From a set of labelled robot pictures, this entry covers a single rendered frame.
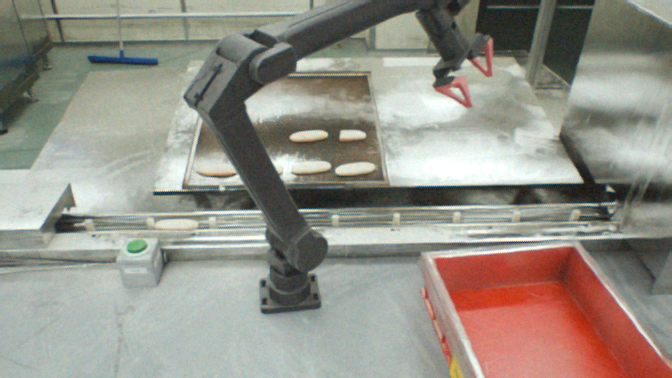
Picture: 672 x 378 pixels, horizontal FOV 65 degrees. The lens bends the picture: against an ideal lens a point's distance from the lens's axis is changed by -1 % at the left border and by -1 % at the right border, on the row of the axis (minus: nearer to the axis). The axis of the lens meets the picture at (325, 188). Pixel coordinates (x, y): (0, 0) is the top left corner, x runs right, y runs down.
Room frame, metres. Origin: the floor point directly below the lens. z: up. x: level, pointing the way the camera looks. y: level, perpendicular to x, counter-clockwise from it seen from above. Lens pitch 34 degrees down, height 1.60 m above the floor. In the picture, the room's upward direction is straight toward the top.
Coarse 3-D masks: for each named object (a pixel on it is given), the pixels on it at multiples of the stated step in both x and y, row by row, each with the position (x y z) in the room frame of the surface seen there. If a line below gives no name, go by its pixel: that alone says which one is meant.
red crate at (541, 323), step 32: (480, 288) 0.78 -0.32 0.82; (512, 288) 0.78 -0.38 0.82; (544, 288) 0.78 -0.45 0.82; (480, 320) 0.70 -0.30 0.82; (512, 320) 0.70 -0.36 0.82; (544, 320) 0.70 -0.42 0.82; (576, 320) 0.70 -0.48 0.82; (448, 352) 0.61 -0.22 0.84; (480, 352) 0.62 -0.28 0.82; (512, 352) 0.62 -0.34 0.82; (544, 352) 0.62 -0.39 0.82; (576, 352) 0.62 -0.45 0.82; (608, 352) 0.62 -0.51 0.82
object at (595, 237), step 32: (512, 224) 0.95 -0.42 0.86; (544, 224) 0.95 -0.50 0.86; (576, 224) 0.95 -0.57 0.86; (608, 224) 0.95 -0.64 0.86; (0, 256) 0.85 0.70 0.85; (32, 256) 0.86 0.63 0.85; (64, 256) 0.86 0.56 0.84; (96, 256) 0.86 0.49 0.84; (192, 256) 0.87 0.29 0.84; (224, 256) 0.87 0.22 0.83; (256, 256) 0.87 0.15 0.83; (352, 256) 0.88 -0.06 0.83; (384, 256) 0.88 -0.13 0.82
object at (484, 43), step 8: (480, 40) 1.00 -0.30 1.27; (488, 40) 1.01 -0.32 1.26; (472, 48) 0.97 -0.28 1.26; (480, 48) 0.99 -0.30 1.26; (488, 48) 1.01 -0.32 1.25; (472, 56) 0.97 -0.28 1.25; (488, 56) 1.01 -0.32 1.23; (472, 64) 1.04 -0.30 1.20; (480, 64) 1.03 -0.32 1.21; (488, 64) 1.02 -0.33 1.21; (488, 72) 1.02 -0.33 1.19
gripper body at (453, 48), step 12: (456, 24) 0.99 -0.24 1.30; (444, 36) 0.97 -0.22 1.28; (456, 36) 0.97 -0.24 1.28; (468, 36) 1.02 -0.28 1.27; (480, 36) 1.00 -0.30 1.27; (444, 48) 0.97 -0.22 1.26; (456, 48) 0.96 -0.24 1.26; (468, 48) 0.97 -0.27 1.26; (444, 60) 0.98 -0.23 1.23; (456, 60) 0.95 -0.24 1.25
